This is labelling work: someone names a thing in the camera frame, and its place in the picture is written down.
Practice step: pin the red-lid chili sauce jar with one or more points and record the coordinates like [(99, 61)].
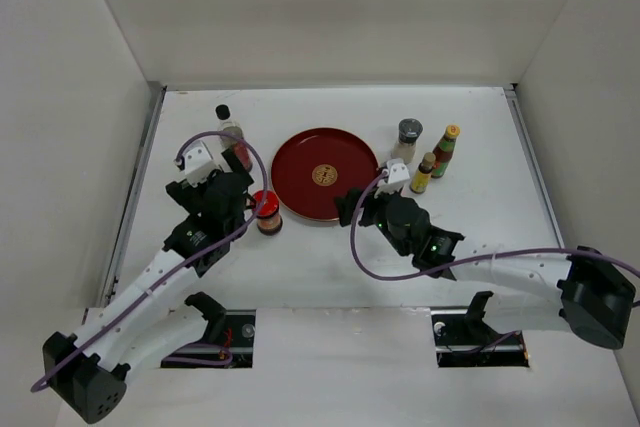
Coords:
[(269, 221)]

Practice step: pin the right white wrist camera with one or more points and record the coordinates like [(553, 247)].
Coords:
[(395, 175)]

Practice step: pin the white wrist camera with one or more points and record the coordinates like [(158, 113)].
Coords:
[(196, 163), (395, 175)]

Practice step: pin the red sauce bottle yellow cap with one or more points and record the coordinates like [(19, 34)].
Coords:
[(444, 150)]

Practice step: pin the small yellow bottle gold cap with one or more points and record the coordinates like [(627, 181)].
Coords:
[(423, 173)]

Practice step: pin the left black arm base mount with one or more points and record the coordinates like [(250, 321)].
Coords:
[(212, 312)]

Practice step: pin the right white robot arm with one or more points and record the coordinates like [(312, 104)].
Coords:
[(546, 289)]

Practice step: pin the grey-lid white powder shaker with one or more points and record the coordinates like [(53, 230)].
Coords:
[(409, 131)]

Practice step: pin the red round lacquer tray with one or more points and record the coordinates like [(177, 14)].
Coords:
[(315, 166)]

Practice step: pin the clear bottle black cap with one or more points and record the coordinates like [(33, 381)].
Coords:
[(228, 125)]

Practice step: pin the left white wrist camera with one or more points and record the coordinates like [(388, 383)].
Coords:
[(196, 163)]

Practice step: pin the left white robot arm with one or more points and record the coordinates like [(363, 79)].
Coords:
[(91, 368)]

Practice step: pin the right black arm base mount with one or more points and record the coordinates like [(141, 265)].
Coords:
[(469, 329)]

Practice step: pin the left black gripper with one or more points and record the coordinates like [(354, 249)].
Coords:
[(189, 195)]

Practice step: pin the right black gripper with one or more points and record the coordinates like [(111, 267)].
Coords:
[(345, 205)]

